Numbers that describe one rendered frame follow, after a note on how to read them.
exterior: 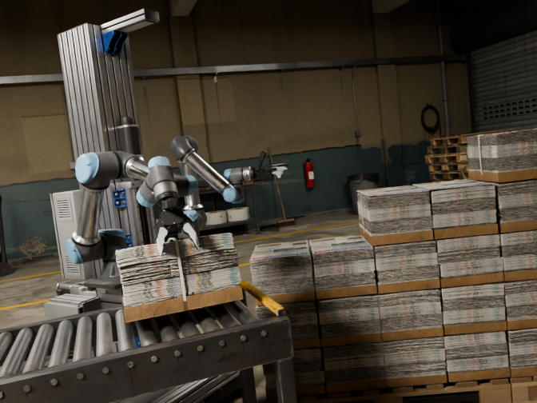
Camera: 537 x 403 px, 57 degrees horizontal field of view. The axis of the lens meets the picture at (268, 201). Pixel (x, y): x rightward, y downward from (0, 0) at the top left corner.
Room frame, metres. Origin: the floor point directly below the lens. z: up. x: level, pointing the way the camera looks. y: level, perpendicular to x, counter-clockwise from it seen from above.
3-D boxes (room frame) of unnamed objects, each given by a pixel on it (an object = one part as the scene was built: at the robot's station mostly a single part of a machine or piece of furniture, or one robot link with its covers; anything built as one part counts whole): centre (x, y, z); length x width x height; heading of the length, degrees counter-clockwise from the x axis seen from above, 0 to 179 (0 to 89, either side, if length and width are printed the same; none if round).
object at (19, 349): (1.47, 0.82, 0.77); 0.47 x 0.05 x 0.05; 19
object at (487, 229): (2.41, -0.90, 0.86); 0.38 x 0.29 x 0.04; 176
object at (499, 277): (2.43, -0.47, 0.40); 1.16 x 0.38 x 0.51; 87
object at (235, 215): (8.36, 1.13, 0.55); 1.80 x 0.70 x 1.09; 109
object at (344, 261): (2.44, -0.47, 0.42); 1.17 x 0.39 x 0.83; 87
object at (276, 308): (1.71, 0.06, 0.81); 0.43 x 0.03 x 0.02; 19
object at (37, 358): (1.49, 0.76, 0.77); 0.47 x 0.05 x 0.05; 19
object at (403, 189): (2.43, -0.61, 1.06); 0.37 x 0.29 x 0.01; 177
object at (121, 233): (2.25, 0.74, 0.98); 0.13 x 0.12 x 0.14; 134
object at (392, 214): (2.43, -0.60, 0.95); 0.38 x 0.29 x 0.23; 177
